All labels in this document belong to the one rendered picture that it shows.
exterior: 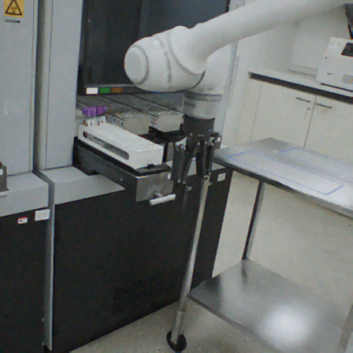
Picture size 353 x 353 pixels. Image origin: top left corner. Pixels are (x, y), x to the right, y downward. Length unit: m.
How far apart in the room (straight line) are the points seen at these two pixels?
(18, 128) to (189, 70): 0.58
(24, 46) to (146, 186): 0.49
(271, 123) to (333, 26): 1.06
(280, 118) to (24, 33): 2.70
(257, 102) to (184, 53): 2.92
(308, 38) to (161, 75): 3.45
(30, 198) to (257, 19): 0.76
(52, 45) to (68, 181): 0.38
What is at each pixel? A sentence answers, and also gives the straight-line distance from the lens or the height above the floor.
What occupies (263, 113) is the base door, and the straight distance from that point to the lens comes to 3.69.
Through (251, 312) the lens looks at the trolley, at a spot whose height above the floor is 0.28.
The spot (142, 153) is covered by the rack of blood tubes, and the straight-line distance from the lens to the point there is 1.15.
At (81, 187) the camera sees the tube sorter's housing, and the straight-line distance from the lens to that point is 1.29.
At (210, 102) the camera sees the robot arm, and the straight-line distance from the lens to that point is 0.98.
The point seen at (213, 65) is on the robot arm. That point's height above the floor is 1.13.
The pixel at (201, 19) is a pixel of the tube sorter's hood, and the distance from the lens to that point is 1.57.
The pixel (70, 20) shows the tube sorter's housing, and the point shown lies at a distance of 1.26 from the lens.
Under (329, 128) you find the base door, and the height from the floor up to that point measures 0.61.
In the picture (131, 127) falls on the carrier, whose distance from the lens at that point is 1.44.
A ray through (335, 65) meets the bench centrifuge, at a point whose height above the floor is 1.06.
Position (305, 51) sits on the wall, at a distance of 4.22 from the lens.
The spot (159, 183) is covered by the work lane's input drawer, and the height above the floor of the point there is 0.78.
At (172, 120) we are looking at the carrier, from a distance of 1.56.
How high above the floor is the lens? 1.21
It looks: 21 degrees down
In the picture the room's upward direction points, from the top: 8 degrees clockwise
